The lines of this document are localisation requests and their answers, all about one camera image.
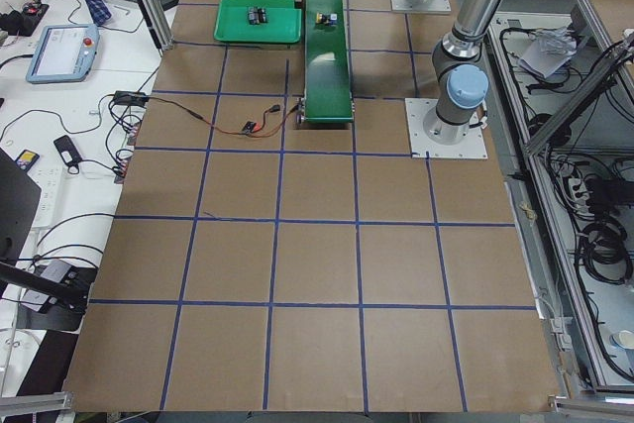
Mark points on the green push button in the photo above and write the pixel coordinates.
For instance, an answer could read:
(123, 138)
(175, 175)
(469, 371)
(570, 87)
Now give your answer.
(262, 16)
(252, 16)

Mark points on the green plastic tray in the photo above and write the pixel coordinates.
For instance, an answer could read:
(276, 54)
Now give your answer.
(283, 26)

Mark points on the green conveyor belt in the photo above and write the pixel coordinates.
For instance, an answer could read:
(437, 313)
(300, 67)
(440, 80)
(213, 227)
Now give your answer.
(327, 97)

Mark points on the small motor controller board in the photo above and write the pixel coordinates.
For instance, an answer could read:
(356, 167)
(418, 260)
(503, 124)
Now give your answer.
(250, 127)

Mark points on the blue checked cloth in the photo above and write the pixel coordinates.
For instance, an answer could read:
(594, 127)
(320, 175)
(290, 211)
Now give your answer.
(99, 12)

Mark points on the near teach pendant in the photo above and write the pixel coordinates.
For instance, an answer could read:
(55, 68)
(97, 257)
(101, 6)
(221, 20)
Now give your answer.
(65, 53)

